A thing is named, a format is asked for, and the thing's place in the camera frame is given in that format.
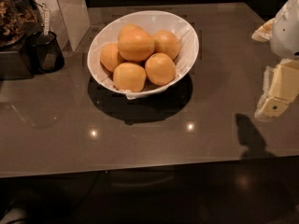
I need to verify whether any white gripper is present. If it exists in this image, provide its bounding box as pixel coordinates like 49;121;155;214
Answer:
251;0;299;122

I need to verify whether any orange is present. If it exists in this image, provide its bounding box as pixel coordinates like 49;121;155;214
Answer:
118;29;155;62
145;53;177;86
113;63;147;92
118;23;141;39
152;30;180;60
100;43;125;73

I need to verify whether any white bowl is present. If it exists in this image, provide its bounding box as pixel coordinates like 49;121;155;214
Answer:
86;9;200;101

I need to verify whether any black mesh cup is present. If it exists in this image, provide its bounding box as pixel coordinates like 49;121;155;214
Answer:
27;31;64;74

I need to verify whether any white tag stick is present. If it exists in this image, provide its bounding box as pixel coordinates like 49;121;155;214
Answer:
42;3;50;35

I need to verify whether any glass jar with nuts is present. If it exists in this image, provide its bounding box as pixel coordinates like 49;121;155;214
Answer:
0;0;37;49

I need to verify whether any black box stand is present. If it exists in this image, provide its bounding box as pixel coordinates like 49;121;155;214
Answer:
0;37;34;80

